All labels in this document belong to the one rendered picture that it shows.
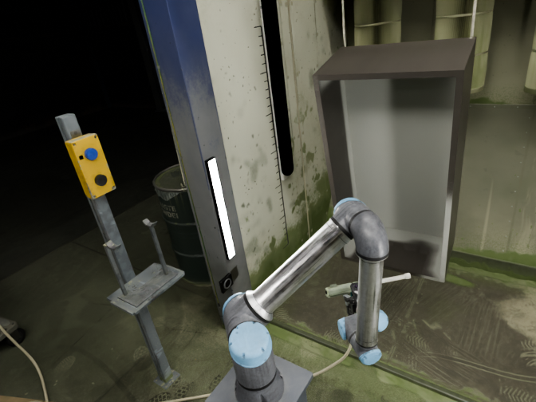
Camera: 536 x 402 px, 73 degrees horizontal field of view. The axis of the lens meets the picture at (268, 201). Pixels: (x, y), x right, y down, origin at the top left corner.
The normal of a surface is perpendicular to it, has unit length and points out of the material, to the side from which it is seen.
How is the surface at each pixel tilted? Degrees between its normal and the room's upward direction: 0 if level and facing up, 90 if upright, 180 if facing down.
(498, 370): 0
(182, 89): 90
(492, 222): 57
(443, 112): 102
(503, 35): 90
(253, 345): 5
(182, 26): 90
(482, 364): 0
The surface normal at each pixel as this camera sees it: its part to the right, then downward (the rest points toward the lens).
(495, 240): -0.54, -0.11
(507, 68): -0.55, 0.44
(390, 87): -0.48, 0.62
